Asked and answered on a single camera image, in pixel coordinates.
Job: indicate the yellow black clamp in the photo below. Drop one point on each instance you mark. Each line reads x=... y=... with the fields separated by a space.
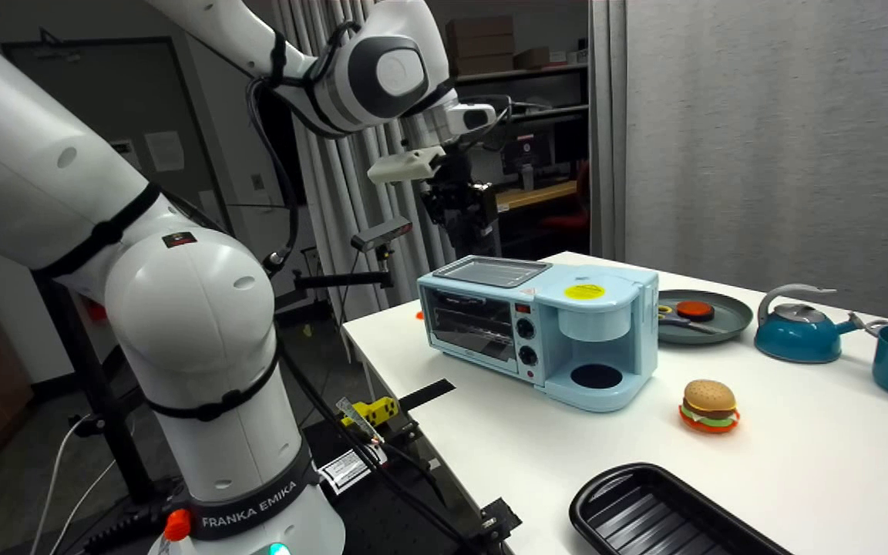
x=371 y=412

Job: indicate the orange capped bottle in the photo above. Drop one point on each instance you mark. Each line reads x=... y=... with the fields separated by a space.
x=176 y=528

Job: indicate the teal toy kettle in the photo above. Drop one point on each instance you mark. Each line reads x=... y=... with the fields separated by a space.
x=801 y=338

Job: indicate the grey round plate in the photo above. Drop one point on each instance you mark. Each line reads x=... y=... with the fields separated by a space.
x=723 y=319

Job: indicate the toy hamburger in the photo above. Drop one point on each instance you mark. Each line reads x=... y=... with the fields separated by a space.
x=711 y=406

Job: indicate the camera on black stand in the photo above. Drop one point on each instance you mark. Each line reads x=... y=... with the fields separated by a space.
x=382 y=236

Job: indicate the black tape strip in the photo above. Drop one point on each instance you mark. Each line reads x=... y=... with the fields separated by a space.
x=428 y=397

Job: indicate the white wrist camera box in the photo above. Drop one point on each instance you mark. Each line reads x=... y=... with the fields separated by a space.
x=405 y=166

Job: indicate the black shelving unit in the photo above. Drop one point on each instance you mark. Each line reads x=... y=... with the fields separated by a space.
x=540 y=156

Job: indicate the light blue breakfast station appliance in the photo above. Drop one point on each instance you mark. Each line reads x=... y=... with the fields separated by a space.
x=578 y=357

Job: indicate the black ridged plastic tray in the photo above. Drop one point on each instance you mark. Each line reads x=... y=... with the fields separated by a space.
x=662 y=518

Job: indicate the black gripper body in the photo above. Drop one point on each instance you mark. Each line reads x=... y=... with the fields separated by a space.
x=460 y=189

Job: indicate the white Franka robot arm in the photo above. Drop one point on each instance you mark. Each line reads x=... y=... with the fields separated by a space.
x=199 y=309

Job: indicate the red toy disc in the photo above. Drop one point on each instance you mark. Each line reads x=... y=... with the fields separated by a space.
x=696 y=309

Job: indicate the white paper notice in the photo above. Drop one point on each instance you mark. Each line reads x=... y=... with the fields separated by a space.
x=166 y=153

